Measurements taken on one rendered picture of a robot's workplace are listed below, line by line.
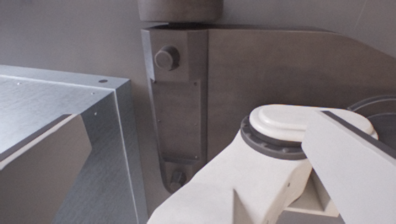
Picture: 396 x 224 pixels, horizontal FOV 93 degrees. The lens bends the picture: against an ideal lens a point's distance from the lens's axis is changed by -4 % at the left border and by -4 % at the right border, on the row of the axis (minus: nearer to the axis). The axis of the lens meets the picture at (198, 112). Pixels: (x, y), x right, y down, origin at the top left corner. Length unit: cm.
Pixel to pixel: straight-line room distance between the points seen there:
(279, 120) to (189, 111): 23
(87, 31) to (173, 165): 52
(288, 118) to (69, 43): 74
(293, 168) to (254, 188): 8
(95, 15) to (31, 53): 35
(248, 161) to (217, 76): 22
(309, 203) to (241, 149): 20
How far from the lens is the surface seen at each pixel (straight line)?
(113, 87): 68
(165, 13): 44
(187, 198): 25
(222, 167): 32
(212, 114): 51
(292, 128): 35
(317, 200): 50
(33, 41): 97
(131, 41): 71
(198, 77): 45
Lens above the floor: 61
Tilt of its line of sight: 60 degrees down
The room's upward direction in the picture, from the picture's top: 158 degrees counter-clockwise
